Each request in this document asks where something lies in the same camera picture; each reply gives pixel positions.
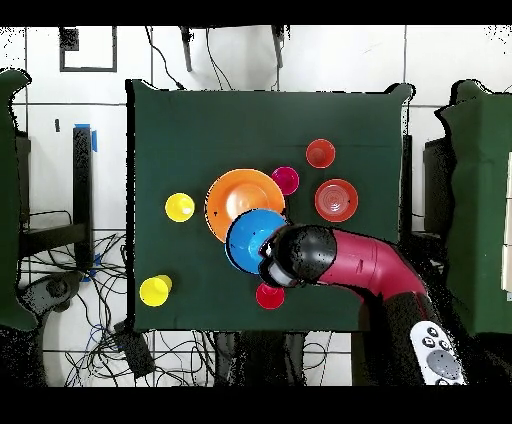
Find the blue bowl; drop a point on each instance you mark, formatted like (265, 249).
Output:
(244, 240)

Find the large yellow-orange bowl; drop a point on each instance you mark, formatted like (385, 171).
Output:
(224, 192)

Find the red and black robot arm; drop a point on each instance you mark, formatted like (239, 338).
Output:
(360, 260)

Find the pink cup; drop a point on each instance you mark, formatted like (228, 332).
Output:
(288, 178)

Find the amber yellow cup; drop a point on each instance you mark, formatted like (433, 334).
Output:
(178, 210)

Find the small orange bowl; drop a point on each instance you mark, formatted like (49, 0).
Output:
(336, 200)

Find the orange cup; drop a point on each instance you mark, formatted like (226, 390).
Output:
(320, 153)

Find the red cup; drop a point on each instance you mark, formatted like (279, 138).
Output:
(270, 300)

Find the dark green table cloth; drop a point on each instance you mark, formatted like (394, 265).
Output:
(240, 112)

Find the bright yellow cup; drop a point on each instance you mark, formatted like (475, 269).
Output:
(154, 292)

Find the grey metal leg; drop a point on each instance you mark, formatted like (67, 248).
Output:
(186, 52)
(278, 48)

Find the blue tape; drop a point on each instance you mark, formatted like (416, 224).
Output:
(94, 140)

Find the black metal stand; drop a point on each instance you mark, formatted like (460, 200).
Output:
(82, 180)

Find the black cabinet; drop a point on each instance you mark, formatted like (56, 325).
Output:
(438, 188)
(23, 180)

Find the black power adapter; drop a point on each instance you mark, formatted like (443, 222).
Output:
(134, 352)

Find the grey office chair base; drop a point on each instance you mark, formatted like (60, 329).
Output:
(52, 288)

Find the green cloth side table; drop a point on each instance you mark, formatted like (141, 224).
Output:
(480, 180)
(8, 200)

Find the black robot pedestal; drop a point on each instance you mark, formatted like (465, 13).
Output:
(260, 360)

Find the black metal post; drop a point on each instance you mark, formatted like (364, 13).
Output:
(407, 180)

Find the grey square floor frame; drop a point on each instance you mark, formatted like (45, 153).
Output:
(88, 69)

